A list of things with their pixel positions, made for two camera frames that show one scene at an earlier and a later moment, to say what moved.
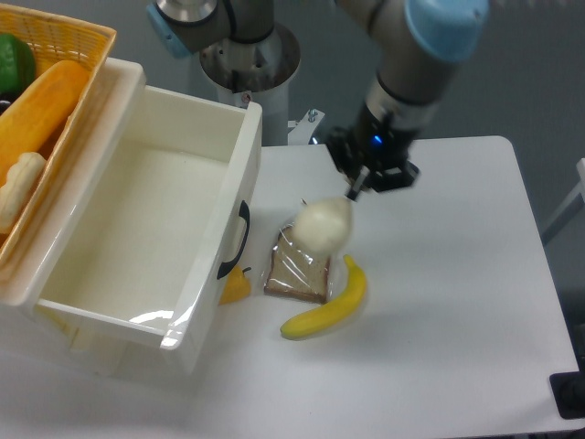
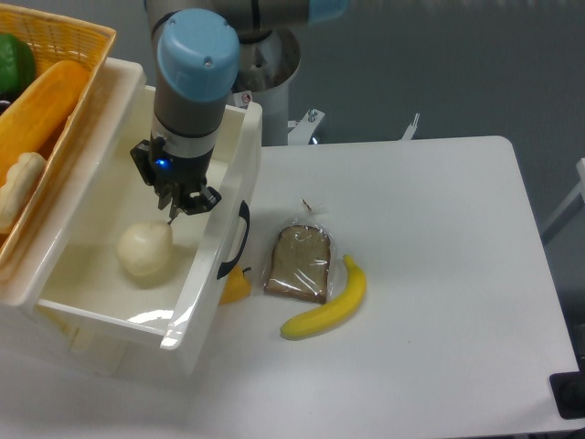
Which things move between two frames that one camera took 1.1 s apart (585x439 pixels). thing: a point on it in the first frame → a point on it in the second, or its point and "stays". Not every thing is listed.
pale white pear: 323,224 → 143,247
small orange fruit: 237,286 stays
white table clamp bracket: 303,129 stays
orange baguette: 32,119 stays
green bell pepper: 17,64 stays
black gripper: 380,148 → 186,177
